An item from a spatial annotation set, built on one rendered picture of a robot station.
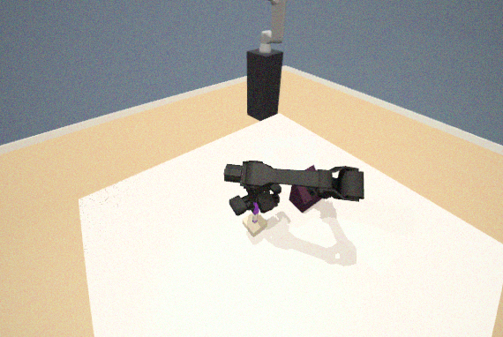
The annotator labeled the beige block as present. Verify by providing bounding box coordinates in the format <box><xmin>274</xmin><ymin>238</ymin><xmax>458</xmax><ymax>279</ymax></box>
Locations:
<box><xmin>242</xmin><ymin>213</ymin><xmax>267</xmax><ymax>237</ymax></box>

